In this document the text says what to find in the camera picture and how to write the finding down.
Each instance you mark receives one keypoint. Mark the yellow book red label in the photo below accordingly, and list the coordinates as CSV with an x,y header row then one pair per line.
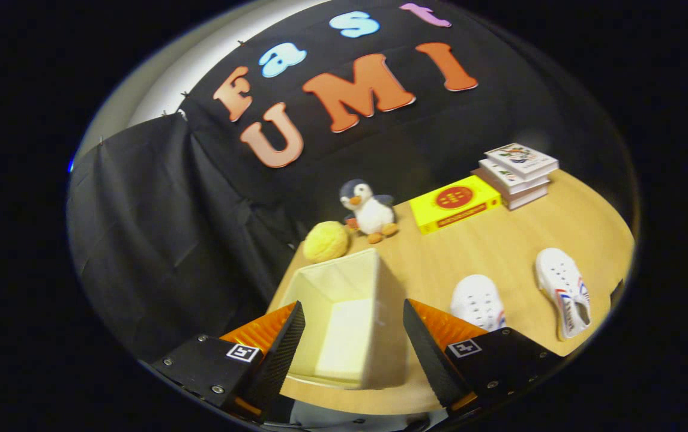
x,y
455,201

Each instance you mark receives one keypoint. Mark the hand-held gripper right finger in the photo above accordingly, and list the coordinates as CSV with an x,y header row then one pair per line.
x,y
434,360

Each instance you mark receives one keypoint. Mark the white striped shoe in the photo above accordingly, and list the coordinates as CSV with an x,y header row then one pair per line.
x,y
563,288
477,300

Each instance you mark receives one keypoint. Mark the yellow round plush toy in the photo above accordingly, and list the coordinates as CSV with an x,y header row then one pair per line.
x,y
326,241

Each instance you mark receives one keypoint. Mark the penguin plush toy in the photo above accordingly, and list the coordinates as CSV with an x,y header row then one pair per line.
x,y
371,210

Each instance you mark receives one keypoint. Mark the beige fabric storage box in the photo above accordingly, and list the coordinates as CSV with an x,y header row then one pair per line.
x,y
350,324

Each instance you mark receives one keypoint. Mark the brown cover book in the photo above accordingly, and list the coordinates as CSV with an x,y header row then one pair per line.
x,y
527,199

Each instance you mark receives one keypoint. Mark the white book floral cover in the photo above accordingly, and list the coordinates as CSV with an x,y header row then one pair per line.
x,y
521,157

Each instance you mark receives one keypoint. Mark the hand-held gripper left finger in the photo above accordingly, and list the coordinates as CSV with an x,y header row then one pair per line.
x,y
273,360

